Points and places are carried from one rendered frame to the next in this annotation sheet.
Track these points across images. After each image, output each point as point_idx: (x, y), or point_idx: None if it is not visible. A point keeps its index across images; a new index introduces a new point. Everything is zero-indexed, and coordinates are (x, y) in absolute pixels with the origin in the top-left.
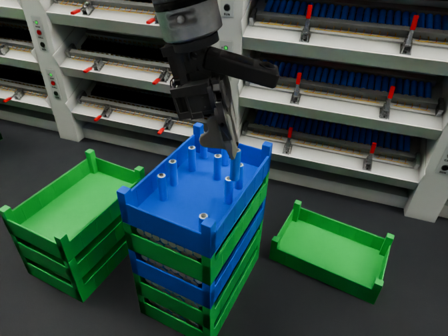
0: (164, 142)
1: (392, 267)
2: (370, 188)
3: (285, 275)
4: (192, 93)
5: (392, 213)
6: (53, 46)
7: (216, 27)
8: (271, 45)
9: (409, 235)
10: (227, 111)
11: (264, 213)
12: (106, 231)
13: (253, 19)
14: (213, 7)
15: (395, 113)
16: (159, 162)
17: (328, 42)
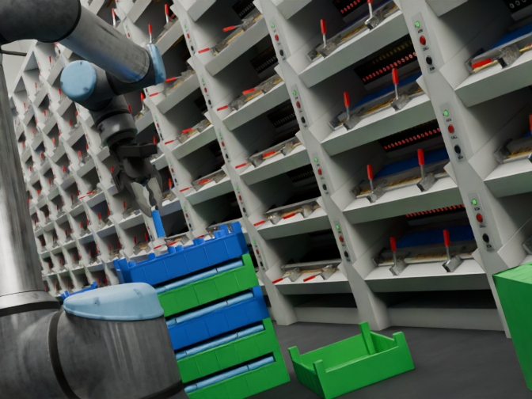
0: (344, 305)
1: (398, 377)
2: (486, 307)
3: (290, 389)
4: (116, 172)
5: (495, 337)
6: (249, 208)
7: (116, 130)
8: (336, 143)
9: (475, 352)
10: (135, 180)
11: None
12: None
13: (330, 123)
14: (115, 119)
15: (439, 181)
16: (329, 329)
17: (363, 123)
